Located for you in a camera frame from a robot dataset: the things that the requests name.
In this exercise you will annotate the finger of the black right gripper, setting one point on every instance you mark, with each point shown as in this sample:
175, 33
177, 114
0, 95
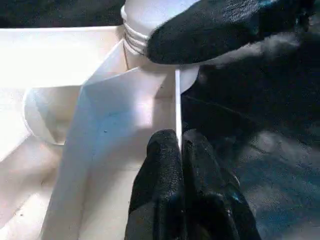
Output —
200, 35

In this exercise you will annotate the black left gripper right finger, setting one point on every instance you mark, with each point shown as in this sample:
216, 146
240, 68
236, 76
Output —
212, 200

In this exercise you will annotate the black plastic mat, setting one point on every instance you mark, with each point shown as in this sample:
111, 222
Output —
250, 112

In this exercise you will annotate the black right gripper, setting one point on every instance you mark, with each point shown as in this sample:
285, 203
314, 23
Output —
287, 12

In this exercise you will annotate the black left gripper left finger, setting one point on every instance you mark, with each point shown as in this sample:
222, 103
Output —
162, 187

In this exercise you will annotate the white plastic table leg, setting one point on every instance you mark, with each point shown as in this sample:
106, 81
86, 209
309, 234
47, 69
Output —
140, 12

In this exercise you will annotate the white plastic table top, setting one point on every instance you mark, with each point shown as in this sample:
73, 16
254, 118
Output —
75, 125

